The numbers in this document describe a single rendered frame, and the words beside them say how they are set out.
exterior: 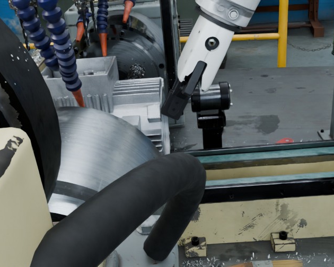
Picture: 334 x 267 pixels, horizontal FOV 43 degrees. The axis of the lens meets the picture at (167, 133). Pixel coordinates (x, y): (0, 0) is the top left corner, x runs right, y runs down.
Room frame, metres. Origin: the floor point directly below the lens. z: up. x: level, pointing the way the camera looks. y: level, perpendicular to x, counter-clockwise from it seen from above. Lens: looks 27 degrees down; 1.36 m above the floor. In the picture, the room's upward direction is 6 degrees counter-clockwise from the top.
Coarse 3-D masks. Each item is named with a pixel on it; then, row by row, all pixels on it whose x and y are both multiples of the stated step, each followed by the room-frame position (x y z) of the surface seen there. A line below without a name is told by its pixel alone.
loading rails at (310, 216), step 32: (224, 160) 0.73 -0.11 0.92; (256, 160) 0.72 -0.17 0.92; (288, 160) 0.71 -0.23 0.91; (320, 160) 0.71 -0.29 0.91; (224, 192) 0.62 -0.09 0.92; (256, 192) 0.62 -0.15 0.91; (288, 192) 0.61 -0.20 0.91; (320, 192) 0.61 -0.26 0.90; (192, 224) 0.62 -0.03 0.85; (224, 224) 0.62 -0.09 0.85; (256, 224) 0.62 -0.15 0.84; (288, 224) 0.61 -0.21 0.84; (320, 224) 0.61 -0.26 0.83; (192, 256) 0.59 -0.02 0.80
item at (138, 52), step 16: (112, 16) 1.00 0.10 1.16; (128, 16) 1.01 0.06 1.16; (144, 16) 1.06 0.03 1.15; (112, 32) 0.91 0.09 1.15; (128, 32) 0.91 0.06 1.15; (144, 32) 0.92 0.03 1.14; (160, 32) 1.03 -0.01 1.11; (80, 48) 0.92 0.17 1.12; (96, 48) 0.91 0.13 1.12; (112, 48) 0.91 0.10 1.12; (128, 48) 0.91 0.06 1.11; (144, 48) 0.91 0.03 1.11; (160, 48) 0.91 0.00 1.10; (128, 64) 0.91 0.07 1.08; (144, 64) 0.91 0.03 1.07; (160, 64) 0.90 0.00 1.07
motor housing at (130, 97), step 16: (128, 80) 0.73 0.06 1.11; (144, 80) 0.71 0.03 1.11; (160, 80) 0.71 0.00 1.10; (112, 96) 0.67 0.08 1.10; (128, 96) 0.66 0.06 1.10; (144, 96) 0.66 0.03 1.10; (160, 96) 0.67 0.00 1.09; (128, 112) 0.65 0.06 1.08; (144, 112) 0.65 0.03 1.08; (144, 128) 0.63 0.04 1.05; (160, 128) 0.63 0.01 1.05; (160, 144) 0.61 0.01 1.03
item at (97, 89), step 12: (84, 60) 0.75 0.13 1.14; (96, 60) 0.75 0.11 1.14; (108, 60) 0.73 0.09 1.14; (48, 72) 0.73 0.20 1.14; (84, 72) 0.71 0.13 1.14; (96, 72) 0.75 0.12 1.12; (108, 72) 0.66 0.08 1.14; (48, 84) 0.66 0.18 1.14; (60, 84) 0.66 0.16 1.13; (84, 84) 0.66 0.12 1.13; (96, 84) 0.65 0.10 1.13; (108, 84) 0.65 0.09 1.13; (60, 96) 0.66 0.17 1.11; (72, 96) 0.66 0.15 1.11; (84, 96) 0.66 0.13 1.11; (96, 96) 0.65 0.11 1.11; (108, 96) 0.65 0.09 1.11; (96, 108) 0.65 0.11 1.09; (108, 108) 0.65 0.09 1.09
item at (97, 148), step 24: (72, 120) 0.45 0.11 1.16; (96, 120) 0.46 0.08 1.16; (120, 120) 0.48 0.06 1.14; (72, 144) 0.39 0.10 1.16; (96, 144) 0.40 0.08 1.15; (120, 144) 0.42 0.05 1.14; (144, 144) 0.46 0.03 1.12; (72, 168) 0.35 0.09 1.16; (96, 168) 0.36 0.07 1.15; (120, 168) 0.38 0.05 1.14; (72, 192) 0.32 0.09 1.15; (96, 192) 0.32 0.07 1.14
